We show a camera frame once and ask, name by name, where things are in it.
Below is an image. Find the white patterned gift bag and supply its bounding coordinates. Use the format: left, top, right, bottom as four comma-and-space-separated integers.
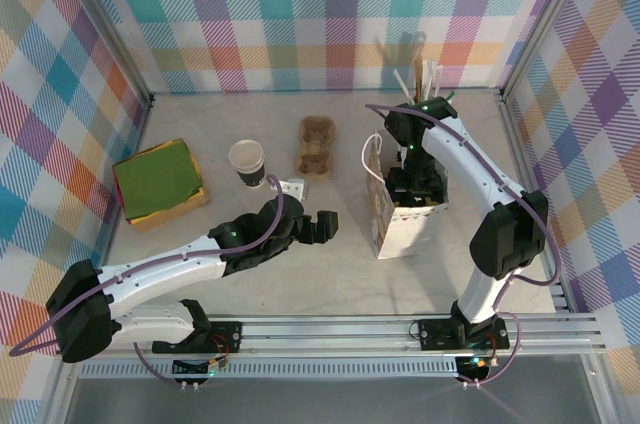
359, 128, 451, 261

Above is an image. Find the brown pulp cup carrier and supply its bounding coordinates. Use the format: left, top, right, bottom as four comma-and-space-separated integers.
293, 116, 335, 178

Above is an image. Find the stack of coloured napkins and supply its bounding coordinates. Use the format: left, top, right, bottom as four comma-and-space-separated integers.
112, 140, 212, 236

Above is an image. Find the green paper napkin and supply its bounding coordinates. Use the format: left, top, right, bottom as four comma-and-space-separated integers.
112, 141, 204, 221

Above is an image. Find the black paper coffee cup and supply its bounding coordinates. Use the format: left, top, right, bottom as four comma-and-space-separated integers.
232, 156, 268, 191

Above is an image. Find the open white paper cup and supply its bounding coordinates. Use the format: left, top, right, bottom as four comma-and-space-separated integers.
228, 138, 266, 170

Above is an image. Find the red paper napkin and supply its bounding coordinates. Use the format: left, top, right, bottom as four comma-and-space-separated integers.
113, 174, 129, 218

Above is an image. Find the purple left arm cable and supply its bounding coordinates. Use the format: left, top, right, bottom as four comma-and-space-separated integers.
9, 173, 287, 388

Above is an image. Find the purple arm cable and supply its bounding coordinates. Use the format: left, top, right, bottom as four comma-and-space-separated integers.
9, 173, 287, 388
365, 103, 564, 388

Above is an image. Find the aluminium side rail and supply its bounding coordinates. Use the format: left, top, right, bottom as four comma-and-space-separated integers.
87, 93, 154, 320
497, 91, 571, 315

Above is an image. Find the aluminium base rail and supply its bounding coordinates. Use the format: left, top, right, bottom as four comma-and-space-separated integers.
53, 312, 607, 360

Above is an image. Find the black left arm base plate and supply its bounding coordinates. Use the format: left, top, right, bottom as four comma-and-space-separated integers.
151, 319, 244, 356

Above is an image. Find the slotted cable duct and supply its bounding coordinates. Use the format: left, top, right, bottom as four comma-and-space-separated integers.
79, 361, 460, 379

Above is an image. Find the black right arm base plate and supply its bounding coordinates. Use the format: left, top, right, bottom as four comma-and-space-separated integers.
417, 317, 511, 353

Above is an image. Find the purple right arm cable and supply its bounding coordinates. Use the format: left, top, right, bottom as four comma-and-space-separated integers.
365, 103, 564, 388

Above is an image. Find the aluminium frame post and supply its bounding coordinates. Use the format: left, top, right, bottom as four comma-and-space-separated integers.
58, 0, 155, 113
498, 0, 599, 103

